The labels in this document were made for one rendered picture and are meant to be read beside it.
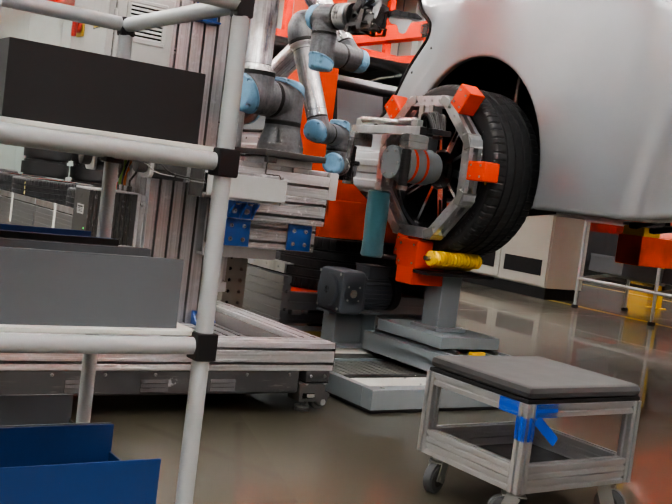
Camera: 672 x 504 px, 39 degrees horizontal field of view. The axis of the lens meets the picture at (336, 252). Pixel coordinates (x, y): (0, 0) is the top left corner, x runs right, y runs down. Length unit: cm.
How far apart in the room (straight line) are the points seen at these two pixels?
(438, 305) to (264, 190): 115
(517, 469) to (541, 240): 647
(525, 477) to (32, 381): 132
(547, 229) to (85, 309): 731
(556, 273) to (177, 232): 588
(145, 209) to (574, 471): 154
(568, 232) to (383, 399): 561
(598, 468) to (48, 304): 145
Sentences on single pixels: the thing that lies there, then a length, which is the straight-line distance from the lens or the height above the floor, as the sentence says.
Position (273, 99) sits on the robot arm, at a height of 97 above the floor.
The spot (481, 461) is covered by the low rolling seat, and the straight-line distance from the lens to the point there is 232.
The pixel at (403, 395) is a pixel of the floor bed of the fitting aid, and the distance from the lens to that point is 329.
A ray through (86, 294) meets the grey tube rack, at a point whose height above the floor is 52.
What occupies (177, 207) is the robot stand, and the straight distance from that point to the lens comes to 311.
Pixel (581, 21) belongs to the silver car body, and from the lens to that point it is 355.
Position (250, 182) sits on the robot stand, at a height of 71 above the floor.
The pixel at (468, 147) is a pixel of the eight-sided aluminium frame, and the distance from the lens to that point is 350.
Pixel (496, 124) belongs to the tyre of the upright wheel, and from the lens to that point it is 358.
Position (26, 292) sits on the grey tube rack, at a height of 52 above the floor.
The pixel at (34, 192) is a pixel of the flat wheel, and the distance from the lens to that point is 804.
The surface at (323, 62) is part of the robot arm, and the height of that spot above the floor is 108.
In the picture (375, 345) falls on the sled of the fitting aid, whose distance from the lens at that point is 388.
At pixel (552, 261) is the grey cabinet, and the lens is 859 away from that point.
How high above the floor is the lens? 72
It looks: 4 degrees down
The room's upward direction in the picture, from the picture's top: 7 degrees clockwise
